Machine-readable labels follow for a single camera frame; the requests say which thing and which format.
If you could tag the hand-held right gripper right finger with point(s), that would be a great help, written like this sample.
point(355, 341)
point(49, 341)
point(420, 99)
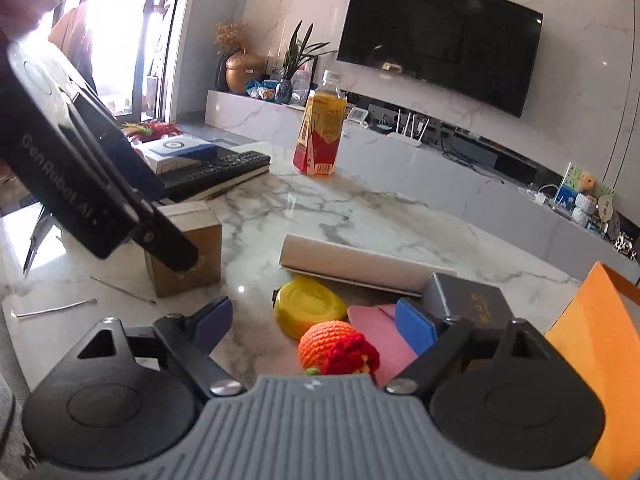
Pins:
point(415, 327)

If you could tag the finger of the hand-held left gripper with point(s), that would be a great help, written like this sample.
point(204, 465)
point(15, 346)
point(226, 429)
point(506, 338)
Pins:
point(142, 180)
point(170, 247)

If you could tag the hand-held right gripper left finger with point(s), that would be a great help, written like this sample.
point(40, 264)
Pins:
point(212, 325)

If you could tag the small brown cardboard box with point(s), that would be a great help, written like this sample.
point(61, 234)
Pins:
point(167, 280)

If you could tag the pink card wallet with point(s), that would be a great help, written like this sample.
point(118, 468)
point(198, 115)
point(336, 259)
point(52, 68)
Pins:
point(380, 330)

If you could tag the orange and red crochet fruit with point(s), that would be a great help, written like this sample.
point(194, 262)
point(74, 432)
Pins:
point(325, 347)

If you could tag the yellow tape measure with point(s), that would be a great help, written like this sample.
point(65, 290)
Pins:
point(310, 305)

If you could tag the orange cardboard box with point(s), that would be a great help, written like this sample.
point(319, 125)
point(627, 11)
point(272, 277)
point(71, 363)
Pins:
point(600, 340)

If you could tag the blue and white box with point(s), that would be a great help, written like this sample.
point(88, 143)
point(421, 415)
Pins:
point(175, 147)

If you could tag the red feather toy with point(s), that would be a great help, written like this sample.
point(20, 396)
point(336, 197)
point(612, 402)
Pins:
point(155, 130)

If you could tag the grey gift box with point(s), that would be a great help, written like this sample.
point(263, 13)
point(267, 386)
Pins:
point(465, 295)

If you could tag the thin metal rod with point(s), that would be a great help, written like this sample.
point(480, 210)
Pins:
point(122, 290)

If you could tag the black remote control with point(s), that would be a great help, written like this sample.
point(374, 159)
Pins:
point(220, 170)

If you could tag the long white box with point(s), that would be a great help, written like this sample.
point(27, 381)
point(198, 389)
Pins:
point(350, 265)

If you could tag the silver metal stick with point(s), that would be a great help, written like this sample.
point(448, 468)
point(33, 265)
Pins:
point(50, 309)

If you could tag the glass sliding door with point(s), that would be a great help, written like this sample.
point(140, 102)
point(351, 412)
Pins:
point(150, 35)

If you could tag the blue snack bag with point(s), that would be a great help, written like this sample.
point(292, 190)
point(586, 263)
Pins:
point(260, 91)

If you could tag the gold round vase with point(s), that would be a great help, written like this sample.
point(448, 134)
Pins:
point(245, 72)

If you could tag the green plant in blue vase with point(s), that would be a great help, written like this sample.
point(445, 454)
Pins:
point(282, 91)

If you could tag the tea bottle with red label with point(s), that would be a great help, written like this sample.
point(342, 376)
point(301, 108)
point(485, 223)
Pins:
point(320, 135)

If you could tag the white router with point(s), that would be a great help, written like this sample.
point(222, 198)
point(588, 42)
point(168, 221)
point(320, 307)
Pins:
point(405, 139)

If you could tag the painted canvas picture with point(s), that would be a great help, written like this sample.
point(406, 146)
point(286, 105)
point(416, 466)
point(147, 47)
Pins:
point(567, 185)

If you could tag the floral grey cloth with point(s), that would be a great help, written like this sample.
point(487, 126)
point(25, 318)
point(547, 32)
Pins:
point(12, 410)

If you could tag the small white display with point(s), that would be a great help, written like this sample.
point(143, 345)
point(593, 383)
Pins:
point(358, 114)

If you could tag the black and white cow figurine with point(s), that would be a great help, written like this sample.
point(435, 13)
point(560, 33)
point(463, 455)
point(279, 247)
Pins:
point(625, 246)

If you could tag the small teddy bear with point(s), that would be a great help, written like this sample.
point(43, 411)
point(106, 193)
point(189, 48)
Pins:
point(587, 182)

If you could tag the round paper fan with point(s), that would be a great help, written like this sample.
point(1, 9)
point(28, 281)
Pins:
point(606, 207)

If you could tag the black television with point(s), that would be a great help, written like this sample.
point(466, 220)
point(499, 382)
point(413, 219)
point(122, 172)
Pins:
point(440, 40)

